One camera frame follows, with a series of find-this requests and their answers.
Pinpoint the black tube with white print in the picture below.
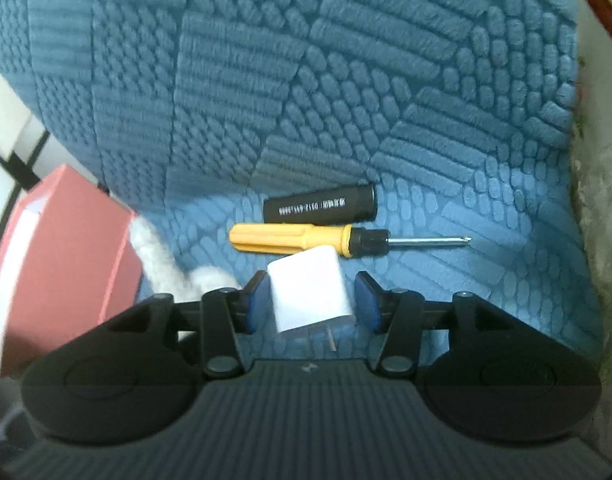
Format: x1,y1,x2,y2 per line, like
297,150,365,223
262,182,378,224

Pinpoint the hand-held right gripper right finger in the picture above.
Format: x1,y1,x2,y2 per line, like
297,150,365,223
353,270,507,378

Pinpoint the white cube charger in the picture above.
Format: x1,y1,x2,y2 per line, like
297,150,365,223
267,246,356,351

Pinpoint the pink cardboard box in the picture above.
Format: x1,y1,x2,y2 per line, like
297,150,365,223
0,162,144,378

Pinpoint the yellow handled screwdriver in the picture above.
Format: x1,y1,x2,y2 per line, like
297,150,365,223
228,222,473,260

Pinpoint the blue quilted chair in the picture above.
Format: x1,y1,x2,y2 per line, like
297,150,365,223
0,0,602,361

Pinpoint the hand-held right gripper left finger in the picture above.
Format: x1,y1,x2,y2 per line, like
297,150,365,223
106,270,269,378

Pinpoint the white fluffy toy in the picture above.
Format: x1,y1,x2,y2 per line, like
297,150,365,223
128,215,244,346

